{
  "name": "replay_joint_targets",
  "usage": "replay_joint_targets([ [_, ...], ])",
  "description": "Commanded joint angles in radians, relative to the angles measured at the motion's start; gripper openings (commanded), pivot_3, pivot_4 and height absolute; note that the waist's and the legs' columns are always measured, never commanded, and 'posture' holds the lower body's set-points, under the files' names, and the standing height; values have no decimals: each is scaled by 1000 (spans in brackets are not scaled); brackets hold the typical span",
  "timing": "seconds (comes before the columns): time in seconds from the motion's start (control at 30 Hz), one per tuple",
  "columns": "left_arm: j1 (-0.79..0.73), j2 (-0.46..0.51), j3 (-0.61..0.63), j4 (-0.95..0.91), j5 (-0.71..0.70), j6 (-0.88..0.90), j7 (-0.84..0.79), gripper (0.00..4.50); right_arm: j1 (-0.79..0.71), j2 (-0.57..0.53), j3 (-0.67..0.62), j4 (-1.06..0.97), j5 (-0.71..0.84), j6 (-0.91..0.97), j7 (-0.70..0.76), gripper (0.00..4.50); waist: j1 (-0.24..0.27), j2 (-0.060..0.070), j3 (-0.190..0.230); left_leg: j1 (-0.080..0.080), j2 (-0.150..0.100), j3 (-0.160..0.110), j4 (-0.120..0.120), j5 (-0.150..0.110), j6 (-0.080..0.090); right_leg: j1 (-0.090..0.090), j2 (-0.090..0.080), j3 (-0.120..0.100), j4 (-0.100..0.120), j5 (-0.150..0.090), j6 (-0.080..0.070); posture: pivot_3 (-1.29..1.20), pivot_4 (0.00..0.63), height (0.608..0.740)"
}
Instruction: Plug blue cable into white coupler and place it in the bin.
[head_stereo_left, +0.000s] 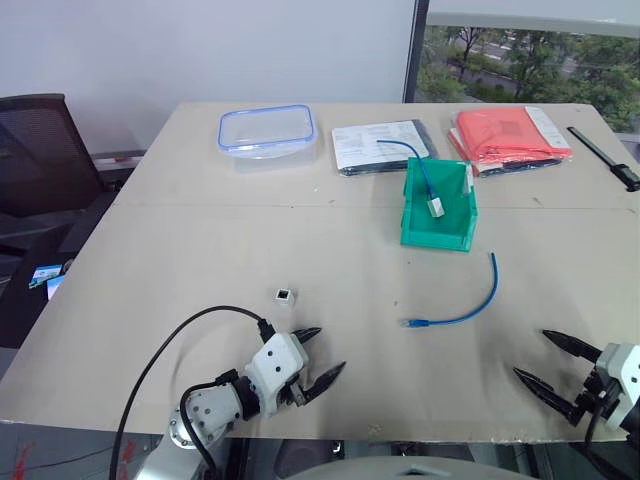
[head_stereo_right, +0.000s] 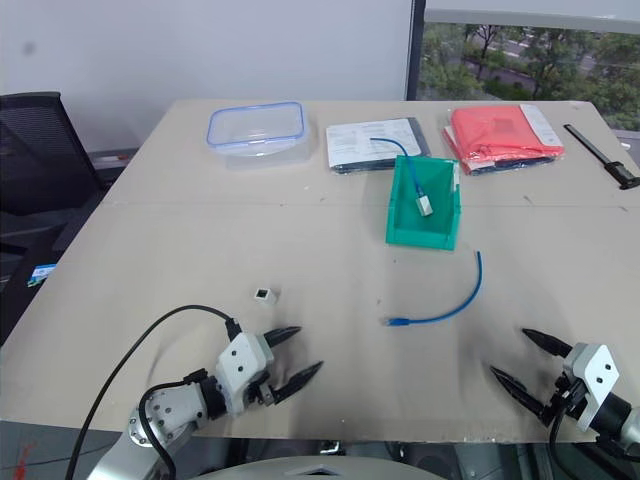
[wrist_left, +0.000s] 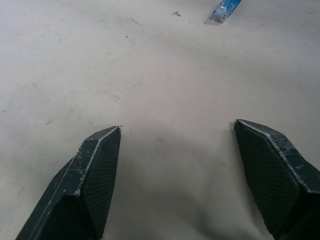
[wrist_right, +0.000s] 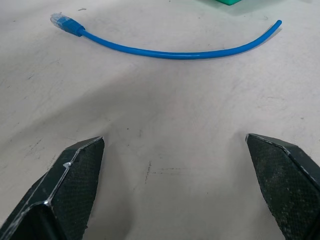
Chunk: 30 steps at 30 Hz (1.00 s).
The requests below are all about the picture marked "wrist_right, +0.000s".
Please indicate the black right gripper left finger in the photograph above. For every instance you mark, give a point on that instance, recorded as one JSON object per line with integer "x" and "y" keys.
{"x": 65, "y": 190}

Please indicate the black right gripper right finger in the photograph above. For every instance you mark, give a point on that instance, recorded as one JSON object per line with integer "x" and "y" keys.
{"x": 285, "y": 180}

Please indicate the green plastic block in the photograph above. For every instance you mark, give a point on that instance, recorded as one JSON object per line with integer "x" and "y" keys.
{"x": 228, "y": 2}

